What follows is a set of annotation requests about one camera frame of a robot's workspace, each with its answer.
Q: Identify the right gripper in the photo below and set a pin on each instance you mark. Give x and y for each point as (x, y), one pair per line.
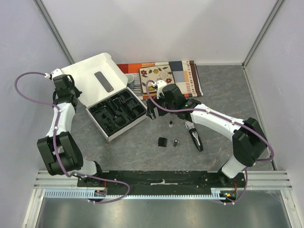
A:
(155, 111)

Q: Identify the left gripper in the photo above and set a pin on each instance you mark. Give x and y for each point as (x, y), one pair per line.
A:
(78, 92)

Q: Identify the white hair clipper kit box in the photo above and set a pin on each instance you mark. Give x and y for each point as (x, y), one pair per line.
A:
(112, 106)

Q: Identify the black comb guard attachment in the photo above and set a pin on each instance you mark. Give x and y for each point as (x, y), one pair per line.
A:
(162, 142)

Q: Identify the small black cylinder battery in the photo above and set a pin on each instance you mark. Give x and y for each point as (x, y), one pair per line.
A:
(175, 142)

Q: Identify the silver black hair clipper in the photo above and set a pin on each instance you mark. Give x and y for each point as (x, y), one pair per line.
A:
(194, 135)

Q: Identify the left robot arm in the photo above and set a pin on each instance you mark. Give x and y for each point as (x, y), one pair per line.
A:
(59, 151)

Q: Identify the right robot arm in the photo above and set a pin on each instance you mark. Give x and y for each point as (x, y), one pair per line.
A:
(247, 137)

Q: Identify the striped grey mug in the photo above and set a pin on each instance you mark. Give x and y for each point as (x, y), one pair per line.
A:
(130, 81)

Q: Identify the floral square plate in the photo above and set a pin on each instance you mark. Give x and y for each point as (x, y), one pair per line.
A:
(155, 73)

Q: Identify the patchwork orange cloth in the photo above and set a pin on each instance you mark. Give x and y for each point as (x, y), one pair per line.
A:
(182, 73)

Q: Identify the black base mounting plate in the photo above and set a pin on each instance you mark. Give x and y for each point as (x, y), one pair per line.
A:
(163, 182)

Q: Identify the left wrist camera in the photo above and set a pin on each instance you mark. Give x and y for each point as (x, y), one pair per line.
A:
(53, 74)

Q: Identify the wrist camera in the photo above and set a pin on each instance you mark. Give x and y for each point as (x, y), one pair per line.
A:
(53, 74)
(159, 86)

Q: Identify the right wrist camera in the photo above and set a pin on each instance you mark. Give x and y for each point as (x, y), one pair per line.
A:
(159, 86)

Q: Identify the grey cable duct rail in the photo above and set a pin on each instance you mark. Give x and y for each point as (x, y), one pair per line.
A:
(95, 195)

